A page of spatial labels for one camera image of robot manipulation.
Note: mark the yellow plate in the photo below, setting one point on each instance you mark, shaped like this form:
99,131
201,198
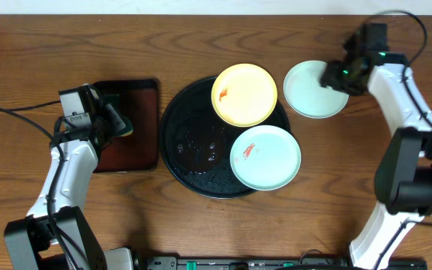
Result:
244,95

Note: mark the green yellow sponge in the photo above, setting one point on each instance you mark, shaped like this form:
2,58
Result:
120,125

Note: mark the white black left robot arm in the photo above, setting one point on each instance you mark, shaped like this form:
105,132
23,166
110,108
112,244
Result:
55,234

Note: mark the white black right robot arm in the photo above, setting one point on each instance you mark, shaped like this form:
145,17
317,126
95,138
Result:
403,179

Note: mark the round black serving tray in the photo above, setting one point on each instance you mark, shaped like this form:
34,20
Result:
195,143

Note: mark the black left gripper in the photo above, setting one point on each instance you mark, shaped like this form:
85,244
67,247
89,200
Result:
101,118

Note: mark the light green plate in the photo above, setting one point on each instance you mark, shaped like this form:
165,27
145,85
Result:
265,158
303,92

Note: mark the black rectangular water tray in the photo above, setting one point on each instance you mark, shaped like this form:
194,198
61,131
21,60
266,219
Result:
138,101

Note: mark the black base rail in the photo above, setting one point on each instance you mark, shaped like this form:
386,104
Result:
308,262

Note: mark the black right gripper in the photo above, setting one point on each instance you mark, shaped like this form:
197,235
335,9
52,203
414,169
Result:
328,78

